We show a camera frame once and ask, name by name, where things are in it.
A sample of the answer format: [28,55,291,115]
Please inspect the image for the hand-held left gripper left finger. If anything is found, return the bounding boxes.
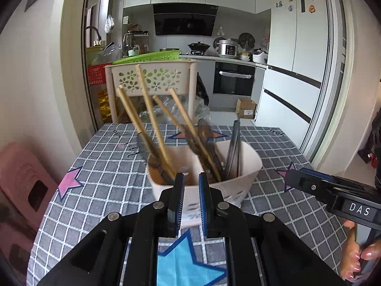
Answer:
[37,173,185,286]

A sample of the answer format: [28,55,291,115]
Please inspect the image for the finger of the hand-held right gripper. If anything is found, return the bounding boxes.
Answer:
[285,169,343,204]
[298,168,381,197]

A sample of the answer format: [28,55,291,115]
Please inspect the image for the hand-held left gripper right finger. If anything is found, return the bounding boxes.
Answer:
[199,172,344,286]

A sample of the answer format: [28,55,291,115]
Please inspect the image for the beige plastic utensil holder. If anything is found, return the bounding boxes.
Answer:
[146,139,263,230]

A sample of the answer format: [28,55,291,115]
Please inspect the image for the grey translucent plastic spoon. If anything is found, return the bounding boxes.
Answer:
[223,119,237,179]
[231,118,241,178]

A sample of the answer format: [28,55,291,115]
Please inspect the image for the wooden chopstick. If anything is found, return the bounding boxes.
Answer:
[117,85,177,184]
[135,64,176,176]
[168,88,222,182]
[152,95,222,183]

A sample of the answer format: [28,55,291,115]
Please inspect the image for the person's right hand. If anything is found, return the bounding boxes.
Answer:
[339,219,378,281]

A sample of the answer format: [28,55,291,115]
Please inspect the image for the dark cloth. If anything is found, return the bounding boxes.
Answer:
[357,116,381,185]

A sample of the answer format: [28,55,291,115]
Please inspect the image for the grey checked star tablecloth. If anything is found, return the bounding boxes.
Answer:
[27,122,358,286]

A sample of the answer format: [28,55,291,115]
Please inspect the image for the clear plastic bag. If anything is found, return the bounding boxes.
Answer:
[140,95,210,126]

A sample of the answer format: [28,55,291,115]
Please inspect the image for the cardboard box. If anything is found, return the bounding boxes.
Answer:
[236,98,257,120]

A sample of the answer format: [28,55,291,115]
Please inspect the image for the black bag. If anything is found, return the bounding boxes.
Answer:
[195,73,210,108]

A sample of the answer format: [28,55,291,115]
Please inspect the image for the gold foil pile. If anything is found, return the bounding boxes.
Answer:
[98,89,113,117]

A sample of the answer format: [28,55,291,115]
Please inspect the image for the black built-in oven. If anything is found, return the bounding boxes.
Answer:
[213,61,256,97]

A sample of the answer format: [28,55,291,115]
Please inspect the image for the beige plastic storage cart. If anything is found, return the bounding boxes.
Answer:
[104,60,199,124]

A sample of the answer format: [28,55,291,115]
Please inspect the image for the white refrigerator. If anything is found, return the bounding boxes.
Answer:
[254,0,331,158]

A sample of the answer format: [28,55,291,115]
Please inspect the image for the white rice cooker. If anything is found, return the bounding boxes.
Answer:
[252,48,268,64]

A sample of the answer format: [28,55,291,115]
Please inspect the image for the green plastic basket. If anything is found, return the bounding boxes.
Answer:
[112,51,182,65]

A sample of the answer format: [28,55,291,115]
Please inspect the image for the red plastic basket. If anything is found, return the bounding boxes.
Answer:
[87,63,113,86]

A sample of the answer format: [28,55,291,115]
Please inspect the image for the black wok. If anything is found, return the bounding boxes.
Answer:
[187,42,211,55]

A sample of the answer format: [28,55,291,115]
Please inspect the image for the silver pressure cooker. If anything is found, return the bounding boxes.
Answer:
[215,38,239,58]

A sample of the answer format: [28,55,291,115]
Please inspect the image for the pink plastic stool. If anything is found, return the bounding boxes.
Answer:
[0,141,58,275]

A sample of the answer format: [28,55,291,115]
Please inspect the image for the blender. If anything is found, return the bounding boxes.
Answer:
[123,33,134,56]

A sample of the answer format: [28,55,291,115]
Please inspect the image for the black range hood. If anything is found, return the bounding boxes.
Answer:
[153,4,218,36]

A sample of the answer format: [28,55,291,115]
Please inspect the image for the hanging plastic bag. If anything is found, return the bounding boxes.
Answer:
[104,14,115,34]

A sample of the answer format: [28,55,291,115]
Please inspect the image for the kitchen faucet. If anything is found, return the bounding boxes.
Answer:
[86,26,103,48]

